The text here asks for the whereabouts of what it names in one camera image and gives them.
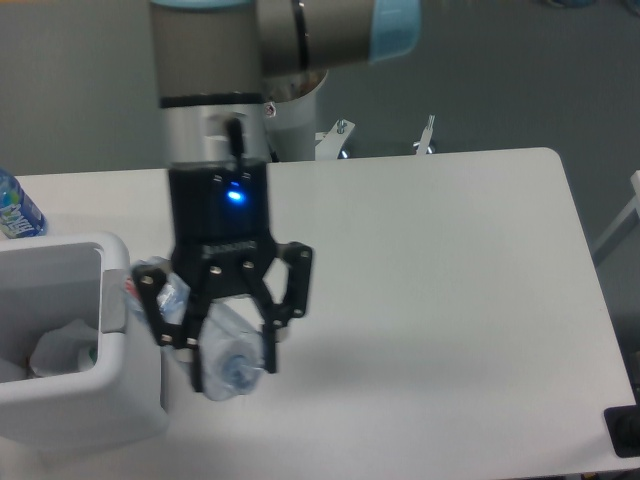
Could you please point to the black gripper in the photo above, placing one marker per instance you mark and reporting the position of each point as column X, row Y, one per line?
column 221, row 221

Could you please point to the clear plastic bottle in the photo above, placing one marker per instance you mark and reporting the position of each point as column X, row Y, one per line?
column 232, row 348

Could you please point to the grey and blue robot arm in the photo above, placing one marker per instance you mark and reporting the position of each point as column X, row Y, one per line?
column 213, row 57

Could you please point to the white plastic trash can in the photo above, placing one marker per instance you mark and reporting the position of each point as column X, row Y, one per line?
column 47, row 282

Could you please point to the blue labelled water bottle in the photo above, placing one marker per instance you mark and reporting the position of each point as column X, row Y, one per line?
column 20, row 217

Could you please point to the white frame at right edge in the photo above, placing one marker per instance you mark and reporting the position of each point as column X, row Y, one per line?
column 619, row 228

